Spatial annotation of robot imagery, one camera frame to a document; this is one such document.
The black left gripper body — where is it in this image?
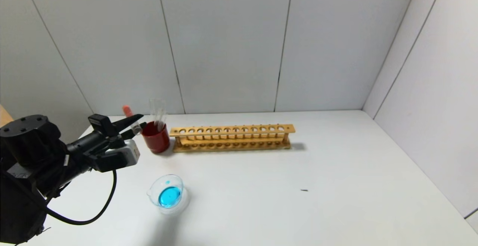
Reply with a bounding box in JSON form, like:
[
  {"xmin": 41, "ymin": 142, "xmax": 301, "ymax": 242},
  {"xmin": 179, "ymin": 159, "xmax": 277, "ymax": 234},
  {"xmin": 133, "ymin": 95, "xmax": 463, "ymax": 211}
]
[{"xmin": 66, "ymin": 114, "xmax": 125, "ymax": 155}]

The red pigment glass test tube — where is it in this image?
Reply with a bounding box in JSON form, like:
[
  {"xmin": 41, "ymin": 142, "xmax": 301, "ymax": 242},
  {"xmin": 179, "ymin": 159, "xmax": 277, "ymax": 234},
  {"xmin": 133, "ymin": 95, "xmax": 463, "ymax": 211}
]
[{"xmin": 122, "ymin": 105, "xmax": 143, "ymax": 135}]

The empty clear glass test tube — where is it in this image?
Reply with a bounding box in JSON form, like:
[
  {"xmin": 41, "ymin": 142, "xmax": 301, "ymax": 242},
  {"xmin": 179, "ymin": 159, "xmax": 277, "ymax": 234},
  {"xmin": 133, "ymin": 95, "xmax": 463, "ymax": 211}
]
[
  {"xmin": 149, "ymin": 99, "xmax": 159, "ymax": 127},
  {"xmin": 155, "ymin": 102, "xmax": 165, "ymax": 131}
]

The wooden test tube rack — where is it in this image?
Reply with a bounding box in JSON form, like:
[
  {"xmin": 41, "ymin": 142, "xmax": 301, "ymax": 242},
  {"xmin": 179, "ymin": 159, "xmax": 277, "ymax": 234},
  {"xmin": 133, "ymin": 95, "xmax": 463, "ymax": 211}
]
[{"xmin": 170, "ymin": 124, "xmax": 295, "ymax": 153}]

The dark red cup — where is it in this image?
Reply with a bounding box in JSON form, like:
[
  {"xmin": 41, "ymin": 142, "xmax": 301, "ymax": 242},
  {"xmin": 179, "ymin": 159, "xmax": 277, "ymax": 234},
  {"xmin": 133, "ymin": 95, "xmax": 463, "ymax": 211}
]
[{"xmin": 141, "ymin": 121, "xmax": 171, "ymax": 154}]

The clear glass spouted dish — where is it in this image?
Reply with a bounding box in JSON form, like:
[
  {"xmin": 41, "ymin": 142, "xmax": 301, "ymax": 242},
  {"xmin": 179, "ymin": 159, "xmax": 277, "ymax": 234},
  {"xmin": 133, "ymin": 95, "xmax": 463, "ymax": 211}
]
[{"xmin": 147, "ymin": 174, "xmax": 192, "ymax": 217}]

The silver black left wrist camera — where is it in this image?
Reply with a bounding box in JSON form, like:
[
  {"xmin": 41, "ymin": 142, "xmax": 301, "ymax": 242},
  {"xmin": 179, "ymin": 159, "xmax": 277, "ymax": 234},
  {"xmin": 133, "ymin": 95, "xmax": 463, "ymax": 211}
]
[{"xmin": 90, "ymin": 140, "xmax": 141, "ymax": 172}]

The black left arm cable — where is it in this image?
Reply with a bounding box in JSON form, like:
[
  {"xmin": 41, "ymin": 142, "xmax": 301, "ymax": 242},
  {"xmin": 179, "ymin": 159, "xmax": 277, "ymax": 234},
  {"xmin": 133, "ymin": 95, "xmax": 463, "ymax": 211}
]
[{"xmin": 45, "ymin": 169, "xmax": 117, "ymax": 226}]

